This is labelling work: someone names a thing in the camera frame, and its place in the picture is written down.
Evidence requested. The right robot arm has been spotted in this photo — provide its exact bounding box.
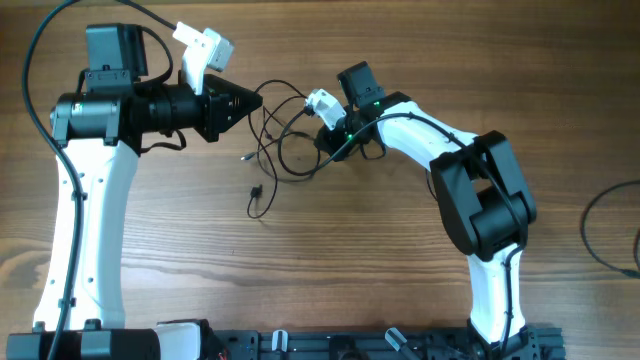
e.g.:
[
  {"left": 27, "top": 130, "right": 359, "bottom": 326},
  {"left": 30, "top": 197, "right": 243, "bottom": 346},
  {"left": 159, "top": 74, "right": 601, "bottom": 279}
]
[{"left": 305, "top": 62, "right": 537, "bottom": 351}]

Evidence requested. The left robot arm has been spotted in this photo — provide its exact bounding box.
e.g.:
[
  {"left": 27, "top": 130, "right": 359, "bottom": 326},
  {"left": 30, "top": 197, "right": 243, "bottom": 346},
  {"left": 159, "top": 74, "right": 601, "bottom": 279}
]
[{"left": 6, "top": 23, "right": 262, "bottom": 359}]

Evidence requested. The left camera black cable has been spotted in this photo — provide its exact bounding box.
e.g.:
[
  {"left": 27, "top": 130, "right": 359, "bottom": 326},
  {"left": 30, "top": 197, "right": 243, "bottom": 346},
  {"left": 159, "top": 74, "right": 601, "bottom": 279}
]
[{"left": 20, "top": 0, "right": 179, "bottom": 360}]

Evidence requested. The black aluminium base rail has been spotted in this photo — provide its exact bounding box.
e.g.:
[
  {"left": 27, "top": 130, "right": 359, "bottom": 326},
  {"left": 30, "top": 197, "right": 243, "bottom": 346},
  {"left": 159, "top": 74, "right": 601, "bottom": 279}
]
[{"left": 209, "top": 327, "right": 567, "bottom": 360}]

